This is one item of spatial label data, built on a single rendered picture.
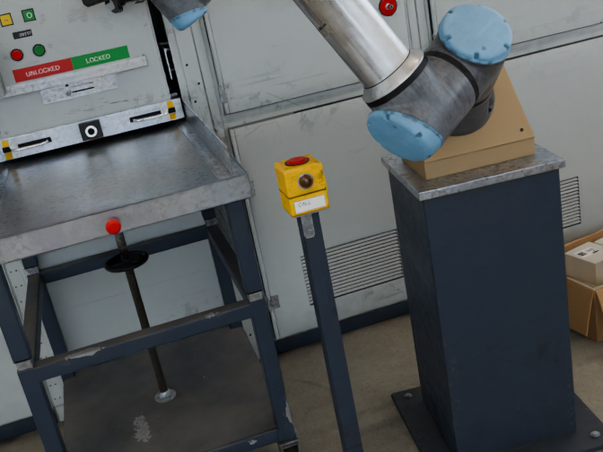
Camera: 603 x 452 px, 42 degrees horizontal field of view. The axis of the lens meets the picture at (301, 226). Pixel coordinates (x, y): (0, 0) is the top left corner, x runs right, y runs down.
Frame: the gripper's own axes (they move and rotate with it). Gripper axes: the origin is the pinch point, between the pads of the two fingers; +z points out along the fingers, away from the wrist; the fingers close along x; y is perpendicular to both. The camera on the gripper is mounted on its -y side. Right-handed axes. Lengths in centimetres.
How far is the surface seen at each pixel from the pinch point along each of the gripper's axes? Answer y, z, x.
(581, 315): 95, -43, -128
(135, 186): -20, -38, -49
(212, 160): -1, -39, -49
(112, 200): -27, -43, -50
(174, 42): 16.2, 1.8, -14.4
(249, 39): 36.3, -4.9, -19.8
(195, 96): 18.2, 5.1, -30.5
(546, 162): 56, -87, -72
